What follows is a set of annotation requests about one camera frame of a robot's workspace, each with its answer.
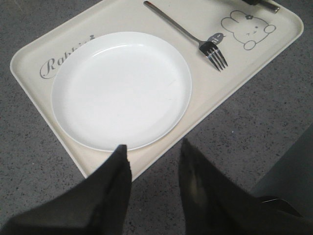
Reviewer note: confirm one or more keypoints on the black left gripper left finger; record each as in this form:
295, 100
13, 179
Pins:
96, 206

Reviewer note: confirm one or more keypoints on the white round plate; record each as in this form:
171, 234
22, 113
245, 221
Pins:
127, 88

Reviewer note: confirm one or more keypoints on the beige rabbit serving tray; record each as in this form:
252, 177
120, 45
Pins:
248, 36

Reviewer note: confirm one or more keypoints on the silver metal fork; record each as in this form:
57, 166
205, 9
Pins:
207, 48

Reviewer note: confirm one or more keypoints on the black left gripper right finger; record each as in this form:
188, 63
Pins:
214, 205

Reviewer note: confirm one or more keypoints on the silver metal chopstick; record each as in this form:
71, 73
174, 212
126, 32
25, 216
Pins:
269, 6

